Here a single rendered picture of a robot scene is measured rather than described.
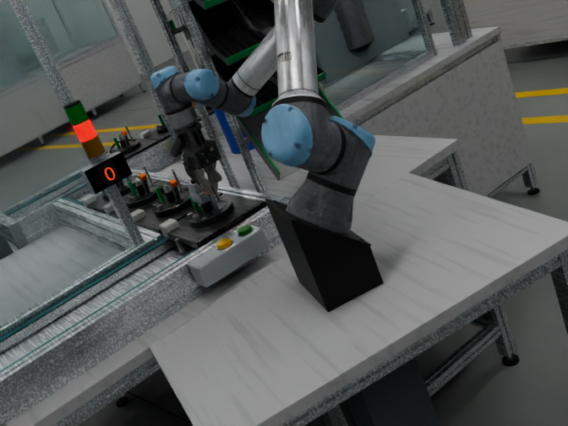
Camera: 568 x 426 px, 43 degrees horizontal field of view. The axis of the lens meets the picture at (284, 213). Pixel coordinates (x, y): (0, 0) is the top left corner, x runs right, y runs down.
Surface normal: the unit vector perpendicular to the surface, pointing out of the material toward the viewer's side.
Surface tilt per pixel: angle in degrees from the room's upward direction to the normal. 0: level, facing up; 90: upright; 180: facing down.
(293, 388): 0
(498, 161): 90
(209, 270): 90
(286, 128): 58
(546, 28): 90
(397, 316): 0
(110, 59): 90
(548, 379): 0
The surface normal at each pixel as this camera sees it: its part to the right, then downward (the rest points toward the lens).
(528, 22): -0.67, 0.50
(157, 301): 0.54, 0.12
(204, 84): 0.71, 0.00
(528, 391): -0.36, -0.86
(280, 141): -0.69, -0.04
